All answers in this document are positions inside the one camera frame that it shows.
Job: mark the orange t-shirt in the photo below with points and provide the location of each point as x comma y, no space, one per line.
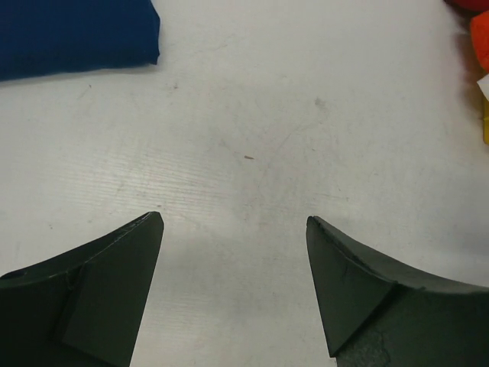
479,29

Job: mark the blue Mickey Mouse t-shirt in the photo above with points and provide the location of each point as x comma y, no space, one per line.
47,37

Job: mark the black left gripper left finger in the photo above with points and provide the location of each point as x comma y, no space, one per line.
85,306

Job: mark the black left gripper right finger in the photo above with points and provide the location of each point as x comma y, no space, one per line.
378,311

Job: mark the white t-shirt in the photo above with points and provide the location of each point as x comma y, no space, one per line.
483,84

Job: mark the dark red t-shirt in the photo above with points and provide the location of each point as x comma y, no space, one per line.
471,5

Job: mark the yellow plastic bin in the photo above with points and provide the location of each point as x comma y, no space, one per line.
485,121

